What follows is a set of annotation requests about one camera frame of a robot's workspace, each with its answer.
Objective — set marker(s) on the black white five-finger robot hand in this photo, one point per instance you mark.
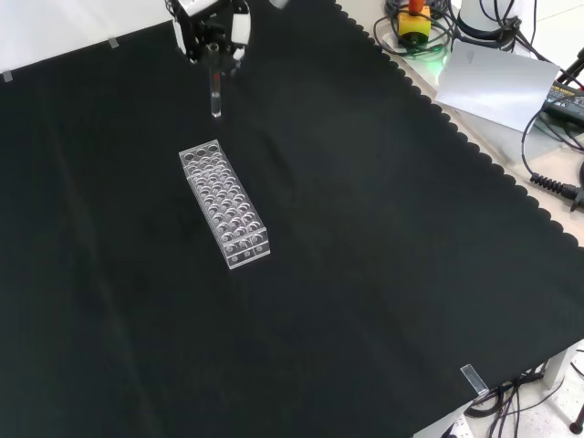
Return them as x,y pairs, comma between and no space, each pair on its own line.
201,34

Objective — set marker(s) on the clear glass test tube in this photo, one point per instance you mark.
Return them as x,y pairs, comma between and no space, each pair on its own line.
216,98

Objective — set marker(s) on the black tripod leg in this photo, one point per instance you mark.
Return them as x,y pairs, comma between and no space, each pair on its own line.
574,68

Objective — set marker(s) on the black power adapter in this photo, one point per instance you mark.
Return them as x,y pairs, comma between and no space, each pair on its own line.
566,102

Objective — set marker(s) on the clear tape strip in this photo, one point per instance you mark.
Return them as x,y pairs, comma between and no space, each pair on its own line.
473,379

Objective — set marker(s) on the pale board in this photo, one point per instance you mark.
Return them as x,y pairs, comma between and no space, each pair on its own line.
495,84

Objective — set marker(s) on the clear plastic test tube rack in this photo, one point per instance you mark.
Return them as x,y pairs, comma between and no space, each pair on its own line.
223,205

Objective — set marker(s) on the grey tape piece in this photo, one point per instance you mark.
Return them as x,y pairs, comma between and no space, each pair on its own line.
114,43
7,76

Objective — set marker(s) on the white bench leg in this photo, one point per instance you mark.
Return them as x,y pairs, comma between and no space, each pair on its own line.
561,362

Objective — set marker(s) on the yellow stop button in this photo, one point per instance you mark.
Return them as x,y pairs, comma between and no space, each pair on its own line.
414,25

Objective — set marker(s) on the black bench cloth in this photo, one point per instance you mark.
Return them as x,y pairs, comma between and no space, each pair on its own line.
319,255

